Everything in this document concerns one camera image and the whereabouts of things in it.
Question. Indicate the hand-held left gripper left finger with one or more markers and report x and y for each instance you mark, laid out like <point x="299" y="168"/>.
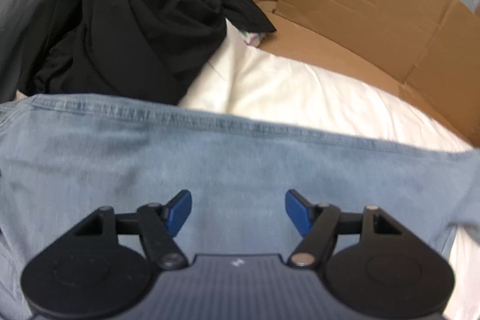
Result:
<point x="180" y="211"/>

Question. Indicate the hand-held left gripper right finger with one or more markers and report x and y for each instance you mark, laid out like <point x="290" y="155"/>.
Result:
<point x="296" y="211"/>

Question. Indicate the blue denim jeans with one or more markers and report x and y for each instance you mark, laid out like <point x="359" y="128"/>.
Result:
<point x="232" y="158"/>

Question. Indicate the cream printed blanket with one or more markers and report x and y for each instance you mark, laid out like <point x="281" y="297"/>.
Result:
<point x="292" y="91"/>

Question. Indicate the black garment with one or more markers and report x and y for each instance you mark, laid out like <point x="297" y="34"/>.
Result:
<point x="142" y="42"/>

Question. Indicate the dark grey padded jacket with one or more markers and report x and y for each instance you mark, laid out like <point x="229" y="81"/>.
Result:
<point x="26" y="12"/>

